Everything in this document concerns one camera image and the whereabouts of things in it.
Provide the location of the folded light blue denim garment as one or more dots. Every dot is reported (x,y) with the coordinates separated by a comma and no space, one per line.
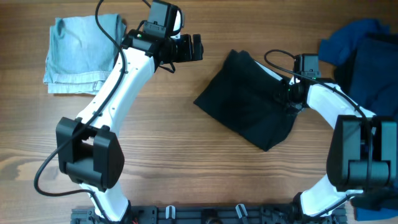
(80,57)

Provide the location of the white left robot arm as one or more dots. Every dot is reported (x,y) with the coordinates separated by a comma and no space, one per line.
(88,149)

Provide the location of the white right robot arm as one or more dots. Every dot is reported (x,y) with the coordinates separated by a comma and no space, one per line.
(362,158)

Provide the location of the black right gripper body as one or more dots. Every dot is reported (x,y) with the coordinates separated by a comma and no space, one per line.
(283,95)

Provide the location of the dark blue garment pile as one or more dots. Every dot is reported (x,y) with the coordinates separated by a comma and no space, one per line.
(364,53)

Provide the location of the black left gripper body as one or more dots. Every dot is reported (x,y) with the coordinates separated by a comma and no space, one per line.
(179,50)

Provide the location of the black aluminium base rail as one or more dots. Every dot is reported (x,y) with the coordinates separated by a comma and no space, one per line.
(266,214)

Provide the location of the black shorts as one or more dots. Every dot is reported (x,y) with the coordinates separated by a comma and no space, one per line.
(244,97)

